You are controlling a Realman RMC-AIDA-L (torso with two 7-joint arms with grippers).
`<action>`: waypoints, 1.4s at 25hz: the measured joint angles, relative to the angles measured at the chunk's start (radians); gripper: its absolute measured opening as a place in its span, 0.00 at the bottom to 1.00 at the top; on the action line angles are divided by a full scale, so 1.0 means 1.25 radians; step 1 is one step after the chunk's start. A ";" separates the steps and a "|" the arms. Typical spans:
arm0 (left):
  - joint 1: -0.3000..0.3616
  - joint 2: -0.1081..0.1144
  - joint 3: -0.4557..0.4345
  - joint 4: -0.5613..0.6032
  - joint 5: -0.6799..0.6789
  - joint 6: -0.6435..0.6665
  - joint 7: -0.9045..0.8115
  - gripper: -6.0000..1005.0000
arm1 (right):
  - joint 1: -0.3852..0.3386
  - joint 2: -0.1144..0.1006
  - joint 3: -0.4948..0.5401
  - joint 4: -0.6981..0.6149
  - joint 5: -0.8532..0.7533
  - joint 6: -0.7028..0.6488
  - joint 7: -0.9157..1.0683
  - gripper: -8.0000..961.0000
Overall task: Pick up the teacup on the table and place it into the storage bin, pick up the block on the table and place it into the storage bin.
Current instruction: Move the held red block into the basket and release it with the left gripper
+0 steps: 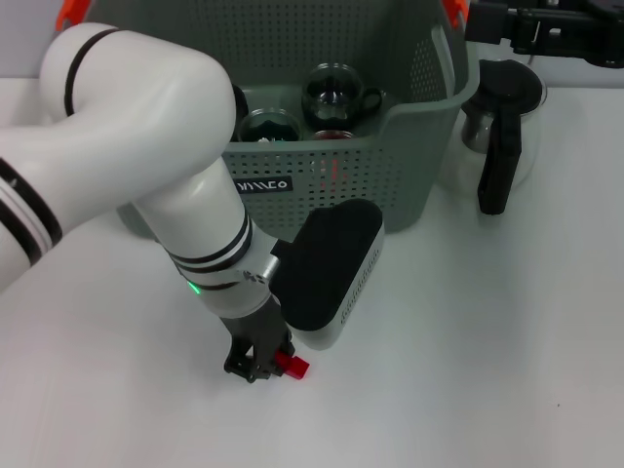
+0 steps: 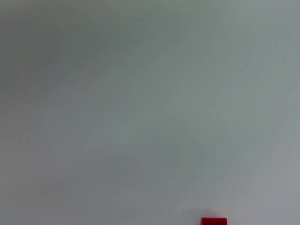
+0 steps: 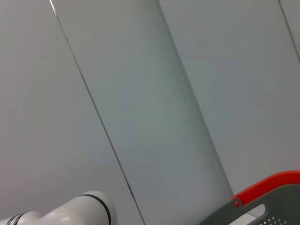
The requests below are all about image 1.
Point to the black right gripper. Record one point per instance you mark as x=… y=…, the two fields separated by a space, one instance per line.
x=609 y=24

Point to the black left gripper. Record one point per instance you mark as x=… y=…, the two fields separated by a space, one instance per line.
x=253 y=331

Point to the dark red toy brick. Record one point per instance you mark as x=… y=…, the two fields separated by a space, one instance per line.
x=295 y=366

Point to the orange wedge toy brick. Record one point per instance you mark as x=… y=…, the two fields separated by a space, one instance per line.
x=331 y=170

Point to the glass teacup with black holder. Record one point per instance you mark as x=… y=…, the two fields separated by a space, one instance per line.
x=331 y=105
x=240 y=102
x=270 y=127
x=334 y=134

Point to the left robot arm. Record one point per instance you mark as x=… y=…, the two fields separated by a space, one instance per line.
x=122 y=161

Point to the grey perforated storage basket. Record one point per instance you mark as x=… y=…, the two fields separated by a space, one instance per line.
x=380 y=195

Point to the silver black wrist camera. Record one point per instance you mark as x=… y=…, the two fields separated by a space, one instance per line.
x=331 y=273

